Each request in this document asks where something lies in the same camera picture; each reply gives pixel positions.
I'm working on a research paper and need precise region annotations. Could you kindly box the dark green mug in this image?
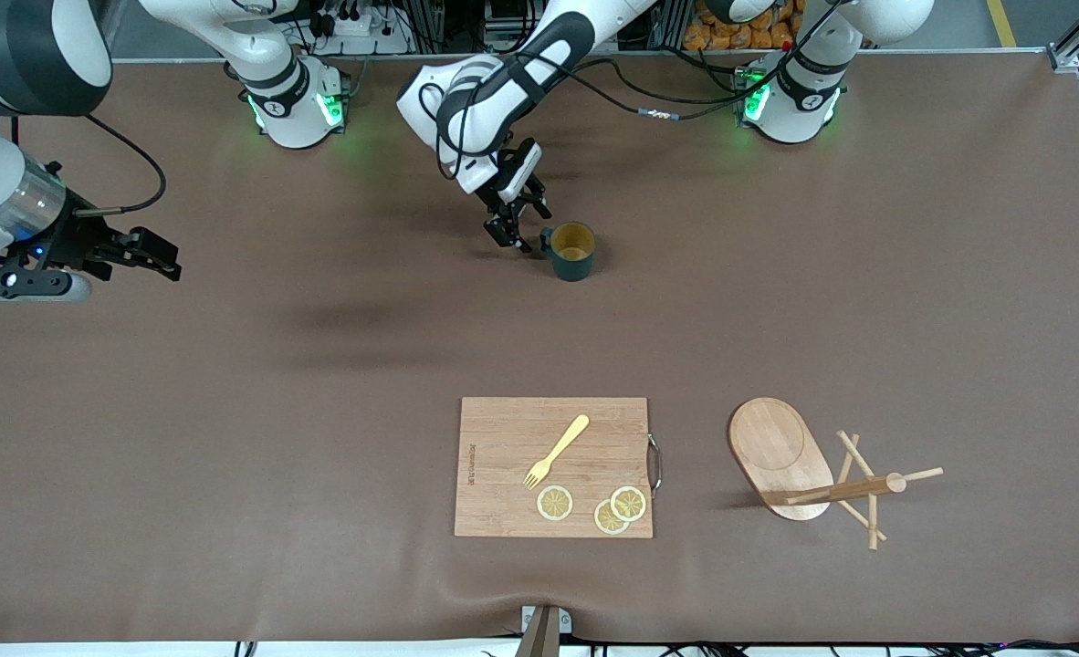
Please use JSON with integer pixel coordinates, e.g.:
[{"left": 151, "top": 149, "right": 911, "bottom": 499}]
[{"left": 539, "top": 222, "right": 597, "bottom": 282}]

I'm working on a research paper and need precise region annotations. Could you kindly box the wooden mug rack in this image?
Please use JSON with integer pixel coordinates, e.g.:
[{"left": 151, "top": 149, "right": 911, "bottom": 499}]
[{"left": 728, "top": 397, "right": 945, "bottom": 551}]

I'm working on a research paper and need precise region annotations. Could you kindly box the brown table mat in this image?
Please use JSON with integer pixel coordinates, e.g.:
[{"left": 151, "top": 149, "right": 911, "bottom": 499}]
[{"left": 0, "top": 50, "right": 1079, "bottom": 644}]

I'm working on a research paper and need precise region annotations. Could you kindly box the yellow plastic fork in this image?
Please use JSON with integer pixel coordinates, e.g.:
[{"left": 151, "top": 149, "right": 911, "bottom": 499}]
[{"left": 523, "top": 414, "right": 591, "bottom": 491}]

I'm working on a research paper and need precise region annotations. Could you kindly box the wooden cutting board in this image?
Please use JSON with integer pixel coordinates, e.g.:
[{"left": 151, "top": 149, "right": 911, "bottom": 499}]
[{"left": 454, "top": 396, "right": 664, "bottom": 539}]

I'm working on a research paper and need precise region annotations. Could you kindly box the white power strip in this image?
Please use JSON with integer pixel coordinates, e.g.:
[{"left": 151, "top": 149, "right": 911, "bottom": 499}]
[{"left": 298, "top": 9, "right": 413, "bottom": 56}]

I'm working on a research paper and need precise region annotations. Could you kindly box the orange packaged items pile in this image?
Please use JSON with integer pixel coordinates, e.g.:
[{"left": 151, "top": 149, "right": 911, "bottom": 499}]
[{"left": 683, "top": 0, "right": 801, "bottom": 51}]

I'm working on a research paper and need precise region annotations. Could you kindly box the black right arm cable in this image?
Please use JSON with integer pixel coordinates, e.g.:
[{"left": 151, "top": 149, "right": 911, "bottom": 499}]
[{"left": 10, "top": 114, "right": 167, "bottom": 216}]

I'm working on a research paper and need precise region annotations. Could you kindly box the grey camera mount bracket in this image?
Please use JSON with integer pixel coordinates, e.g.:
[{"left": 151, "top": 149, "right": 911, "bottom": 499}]
[{"left": 514, "top": 604, "right": 573, "bottom": 657}]

